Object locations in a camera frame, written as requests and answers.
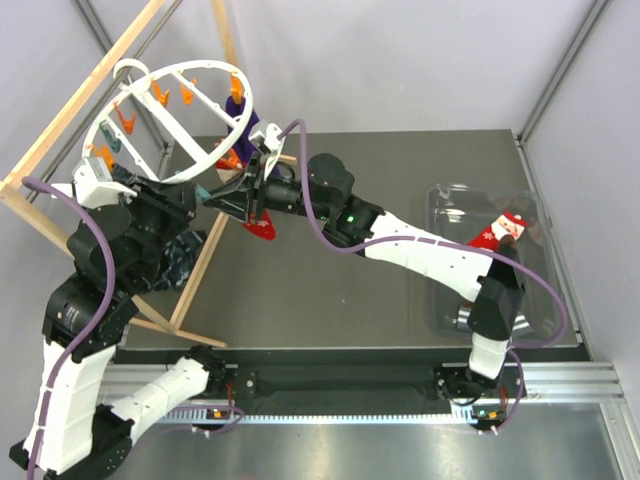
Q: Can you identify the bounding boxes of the dark patterned shorts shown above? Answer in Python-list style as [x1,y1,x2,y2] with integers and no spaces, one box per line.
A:
[112,164,209,294]

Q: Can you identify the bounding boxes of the orange clip on towel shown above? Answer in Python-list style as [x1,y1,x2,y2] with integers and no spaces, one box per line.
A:
[230,74,244,105]

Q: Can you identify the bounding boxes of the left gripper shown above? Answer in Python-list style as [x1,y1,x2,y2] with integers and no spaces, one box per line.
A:
[116,172,200,291]

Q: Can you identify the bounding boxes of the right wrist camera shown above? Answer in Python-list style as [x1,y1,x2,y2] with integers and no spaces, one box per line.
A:
[248,120,284,168]

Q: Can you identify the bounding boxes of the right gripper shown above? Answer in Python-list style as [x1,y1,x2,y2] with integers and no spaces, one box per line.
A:
[204,156,333,228]

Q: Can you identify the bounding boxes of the orange clip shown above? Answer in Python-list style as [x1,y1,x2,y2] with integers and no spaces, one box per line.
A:
[215,153,243,170]
[230,74,244,105]

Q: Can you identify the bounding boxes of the teal clip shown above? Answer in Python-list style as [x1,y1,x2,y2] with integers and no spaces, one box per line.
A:
[194,184,211,203]

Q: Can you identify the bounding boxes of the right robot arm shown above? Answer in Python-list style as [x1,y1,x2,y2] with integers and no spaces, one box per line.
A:
[204,154,525,399]

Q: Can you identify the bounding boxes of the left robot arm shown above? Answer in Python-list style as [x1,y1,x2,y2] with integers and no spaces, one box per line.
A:
[9,176,227,479]

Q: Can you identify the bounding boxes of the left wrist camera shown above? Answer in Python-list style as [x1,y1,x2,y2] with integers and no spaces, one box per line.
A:
[73,156,121,209]

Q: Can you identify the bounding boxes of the white round clip hanger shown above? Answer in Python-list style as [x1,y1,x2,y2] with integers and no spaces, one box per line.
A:
[81,58,254,184]

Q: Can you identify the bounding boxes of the purple towel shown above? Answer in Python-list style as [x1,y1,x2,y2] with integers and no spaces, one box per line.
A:
[225,96,260,165]

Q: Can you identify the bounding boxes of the clear plastic bin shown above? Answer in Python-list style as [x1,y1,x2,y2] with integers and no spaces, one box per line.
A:
[422,183,584,337]

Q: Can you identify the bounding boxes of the red santa sock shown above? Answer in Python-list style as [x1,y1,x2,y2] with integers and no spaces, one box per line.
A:
[212,164,276,241]
[468,211,527,251]

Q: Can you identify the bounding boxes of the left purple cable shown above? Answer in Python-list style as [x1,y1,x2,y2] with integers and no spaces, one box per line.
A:
[22,175,119,476]

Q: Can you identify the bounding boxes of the wooden drying rack frame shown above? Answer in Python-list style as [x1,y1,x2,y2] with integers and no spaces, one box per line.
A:
[0,0,297,349]

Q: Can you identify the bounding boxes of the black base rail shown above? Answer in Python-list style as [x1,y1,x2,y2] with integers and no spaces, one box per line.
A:
[199,347,521,416]

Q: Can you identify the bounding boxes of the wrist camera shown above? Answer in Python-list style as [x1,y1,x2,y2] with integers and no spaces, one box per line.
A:
[248,120,284,168]
[73,156,121,209]

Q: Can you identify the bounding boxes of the brown sock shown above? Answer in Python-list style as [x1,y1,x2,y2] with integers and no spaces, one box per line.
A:
[496,235,520,262]

